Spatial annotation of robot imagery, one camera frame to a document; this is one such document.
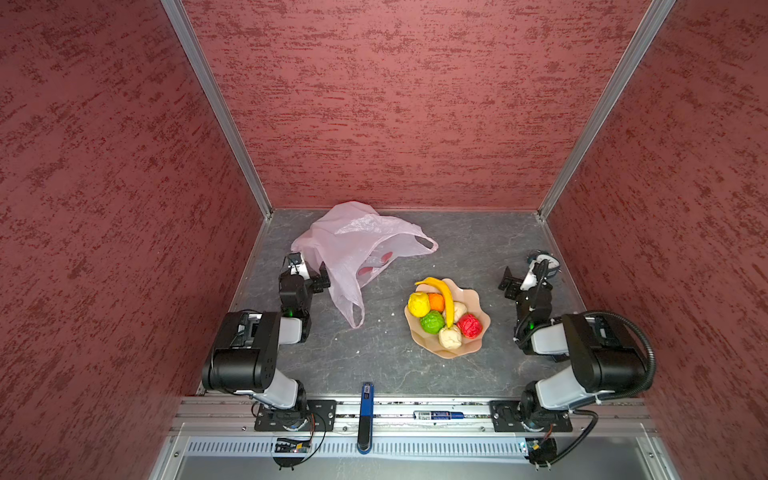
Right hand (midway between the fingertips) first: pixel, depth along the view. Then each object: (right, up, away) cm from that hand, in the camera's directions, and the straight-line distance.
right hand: (518, 274), depth 92 cm
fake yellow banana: (-23, -6, -4) cm, 25 cm away
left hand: (-66, +2, +1) cm, 66 cm away
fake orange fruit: (-26, -8, -4) cm, 28 cm away
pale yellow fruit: (-19, -10, -4) cm, 22 cm away
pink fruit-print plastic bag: (-51, +10, +4) cm, 52 cm away
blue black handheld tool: (-47, -36, -16) cm, 61 cm away
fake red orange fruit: (-18, -13, -10) cm, 25 cm away
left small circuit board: (-66, -40, -19) cm, 79 cm away
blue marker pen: (-28, -34, -18) cm, 48 cm away
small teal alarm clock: (+12, +5, +11) cm, 18 cm away
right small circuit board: (-4, -41, -21) cm, 46 cm away
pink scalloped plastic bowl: (-29, -19, -7) cm, 35 cm away
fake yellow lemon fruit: (-32, -8, -8) cm, 34 cm away
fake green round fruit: (-28, -13, -8) cm, 32 cm away
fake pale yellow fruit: (-24, -16, -11) cm, 31 cm away
